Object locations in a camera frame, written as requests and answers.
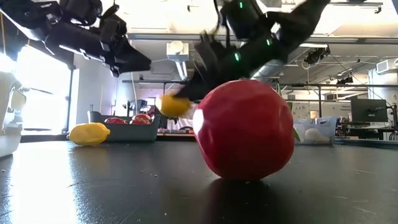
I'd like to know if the teal plastic basket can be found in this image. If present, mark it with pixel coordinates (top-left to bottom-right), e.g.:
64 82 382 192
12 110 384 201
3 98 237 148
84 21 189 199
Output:
87 111 162 143

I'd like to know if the white toy garlic bulb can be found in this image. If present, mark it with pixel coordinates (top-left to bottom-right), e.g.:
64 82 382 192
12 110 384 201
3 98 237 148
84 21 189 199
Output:
303 128 330 144

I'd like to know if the red pepper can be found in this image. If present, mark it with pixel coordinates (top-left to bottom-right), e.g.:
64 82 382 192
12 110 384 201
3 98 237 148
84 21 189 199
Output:
131 113 153 125

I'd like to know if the white ceiling unit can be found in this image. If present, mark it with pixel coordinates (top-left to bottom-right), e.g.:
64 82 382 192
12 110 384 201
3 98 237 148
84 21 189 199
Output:
166 40 190 80

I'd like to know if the yellow toy lemon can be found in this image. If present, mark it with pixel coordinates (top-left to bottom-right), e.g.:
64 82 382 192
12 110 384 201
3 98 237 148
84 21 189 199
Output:
68 122 111 147
159 94 193 118

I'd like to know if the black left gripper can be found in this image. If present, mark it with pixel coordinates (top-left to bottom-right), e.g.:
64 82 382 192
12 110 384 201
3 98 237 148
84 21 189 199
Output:
43 12 152 78

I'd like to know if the black aluminium rig frame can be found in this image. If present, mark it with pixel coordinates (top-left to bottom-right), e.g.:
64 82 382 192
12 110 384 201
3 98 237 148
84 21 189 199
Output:
20 133 398 150

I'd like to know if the black desktop monitor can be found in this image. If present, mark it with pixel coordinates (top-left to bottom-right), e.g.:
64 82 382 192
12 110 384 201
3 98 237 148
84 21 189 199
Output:
350 98 389 123

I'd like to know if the red apple bottom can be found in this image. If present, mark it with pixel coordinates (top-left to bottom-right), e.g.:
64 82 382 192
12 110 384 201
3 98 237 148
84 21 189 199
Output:
192 79 301 182

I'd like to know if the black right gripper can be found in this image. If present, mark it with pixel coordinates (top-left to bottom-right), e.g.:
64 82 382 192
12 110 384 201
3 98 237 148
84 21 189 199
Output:
175 32 289 103

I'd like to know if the silver ventilation duct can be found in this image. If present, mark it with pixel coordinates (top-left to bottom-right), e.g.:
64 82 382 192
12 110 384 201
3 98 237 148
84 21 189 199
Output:
250 58 287 82

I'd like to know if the grey plastic basket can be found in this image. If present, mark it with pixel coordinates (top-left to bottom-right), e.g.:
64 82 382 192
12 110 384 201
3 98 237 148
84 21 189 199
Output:
293 116 338 146

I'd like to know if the black vertical pole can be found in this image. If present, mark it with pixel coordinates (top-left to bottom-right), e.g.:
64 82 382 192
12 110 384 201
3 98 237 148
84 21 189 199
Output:
63 67 75 133

